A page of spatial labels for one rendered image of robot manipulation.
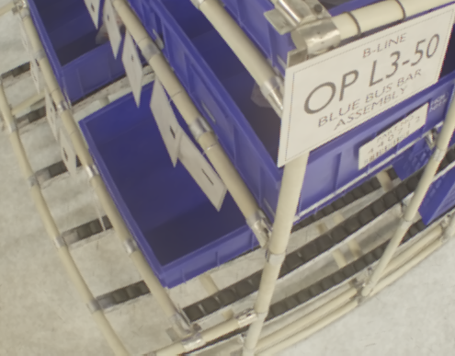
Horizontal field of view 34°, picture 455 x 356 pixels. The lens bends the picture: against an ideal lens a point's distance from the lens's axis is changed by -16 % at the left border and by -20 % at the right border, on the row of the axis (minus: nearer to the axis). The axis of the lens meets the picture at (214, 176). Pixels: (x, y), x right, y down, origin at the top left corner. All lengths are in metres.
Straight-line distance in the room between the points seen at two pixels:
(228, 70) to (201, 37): 0.09
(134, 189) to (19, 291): 0.87
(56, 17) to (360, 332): 1.32
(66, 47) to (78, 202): 0.74
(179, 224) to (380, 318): 0.95
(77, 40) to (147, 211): 0.50
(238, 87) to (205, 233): 0.36
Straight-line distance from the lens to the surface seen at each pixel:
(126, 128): 1.81
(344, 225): 1.76
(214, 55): 1.50
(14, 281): 2.51
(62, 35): 2.01
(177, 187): 1.75
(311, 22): 0.85
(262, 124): 1.43
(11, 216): 2.60
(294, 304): 2.04
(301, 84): 0.88
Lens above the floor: 2.31
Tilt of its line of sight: 64 degrees down
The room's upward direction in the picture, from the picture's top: 2 degrees clockwise
